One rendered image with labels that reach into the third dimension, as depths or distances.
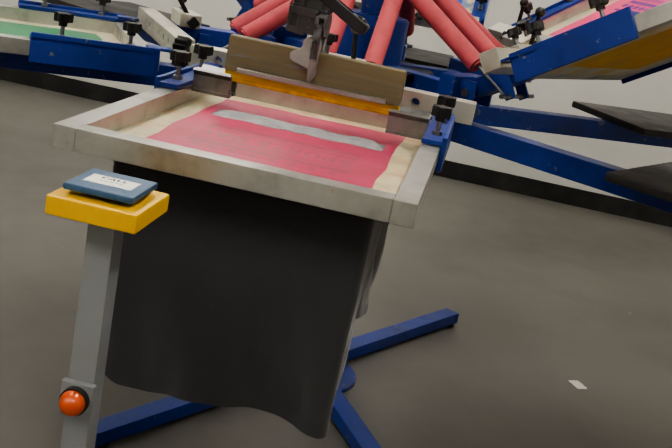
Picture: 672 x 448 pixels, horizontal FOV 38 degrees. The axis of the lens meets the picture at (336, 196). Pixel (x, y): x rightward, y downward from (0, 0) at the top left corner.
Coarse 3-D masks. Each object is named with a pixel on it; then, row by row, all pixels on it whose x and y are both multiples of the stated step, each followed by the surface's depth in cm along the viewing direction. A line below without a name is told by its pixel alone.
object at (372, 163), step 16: (320, 128) 207; (336, 128) 210; (352, 128) 214; (320, 144) 192; (336, 144) 194; (384, 144) 203; (368, 160) 186; (384, 160) 188; (320, 176) 167; (336, 176) 169; (352, 176) 171; (368, 176) 173
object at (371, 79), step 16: (240, 48) 207; (256, 48) 206; (272, 48) 205; (288, 48) 205; (240, 64) 207; (256, 64) 207; (272, 64) 206; (288, 64) 206; (320, 64) 204; (336, 64) 204; (352, 64) 203; (368, 64) 203; (304, 80) 206; (320, 80) 205; (336, 80) 205; (352, 80) 204; (368, 80) 203; (384, 80) 203; (400, 80) 202; (384, 96) 204; (400, 96) 203
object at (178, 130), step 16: (208, 112) 202; (256, 112) 211; (272, 112) 214; (288, 112) 218; (176, 128) 182; (192, 128) 184; (240, 128) 192; (256, 128) 195; (272, 128) 198; (176, 144) 170; (192, 144) 172; (256, 160) 169
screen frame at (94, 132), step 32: (160, 96) 190; (192, 96) 211; (256, 96) 224; (288, 96) 223; (64, 128) 153; (96, 128) 155; (128, 160) 153; (160, 160) 152; (192, 160) 151; (224, 160) 151; (416, 160) 177; (256, 192) 150; (288, 192) 149; (320, 192) 149; (352, 192) 148; (384, 192) 150; (416, 192) 154
